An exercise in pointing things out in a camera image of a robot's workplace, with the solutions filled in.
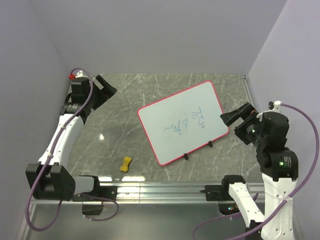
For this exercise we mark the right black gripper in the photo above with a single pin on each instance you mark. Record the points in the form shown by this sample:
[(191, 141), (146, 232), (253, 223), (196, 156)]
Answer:
[(245, 110)]

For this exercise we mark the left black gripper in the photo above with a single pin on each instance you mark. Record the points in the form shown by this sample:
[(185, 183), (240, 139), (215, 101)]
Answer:
[(105, 92)]

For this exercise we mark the pink framed whiteboard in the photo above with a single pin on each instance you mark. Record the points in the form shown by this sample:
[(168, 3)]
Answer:
[(183, 122)]

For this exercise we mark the yellow bone-shaped eraser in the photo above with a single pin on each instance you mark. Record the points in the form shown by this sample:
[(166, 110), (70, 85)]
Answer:
[(125, 164)]

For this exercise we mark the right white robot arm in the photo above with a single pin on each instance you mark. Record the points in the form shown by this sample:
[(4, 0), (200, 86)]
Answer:
[(279, 166)]

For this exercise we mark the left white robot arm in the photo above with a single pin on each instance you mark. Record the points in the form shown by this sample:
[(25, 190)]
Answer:
[(49, 178)]

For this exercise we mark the black whiteboard clip right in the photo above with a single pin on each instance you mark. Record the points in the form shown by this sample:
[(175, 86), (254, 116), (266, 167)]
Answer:
[(210, 144)]

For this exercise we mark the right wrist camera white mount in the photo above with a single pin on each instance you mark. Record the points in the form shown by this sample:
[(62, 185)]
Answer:
[(275, 106)]

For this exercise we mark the left wrist camera red cap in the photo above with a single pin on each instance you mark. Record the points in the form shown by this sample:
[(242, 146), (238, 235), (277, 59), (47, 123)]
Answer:
[(74, 75)]

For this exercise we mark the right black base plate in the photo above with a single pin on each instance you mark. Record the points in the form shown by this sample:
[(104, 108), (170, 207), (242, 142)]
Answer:
[(215, 193)]

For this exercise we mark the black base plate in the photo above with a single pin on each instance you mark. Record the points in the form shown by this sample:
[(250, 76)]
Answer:
[(105, 191), (215, 193)]

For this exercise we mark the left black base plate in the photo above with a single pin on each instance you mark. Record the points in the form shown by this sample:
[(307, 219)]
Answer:
[(105, 191)]

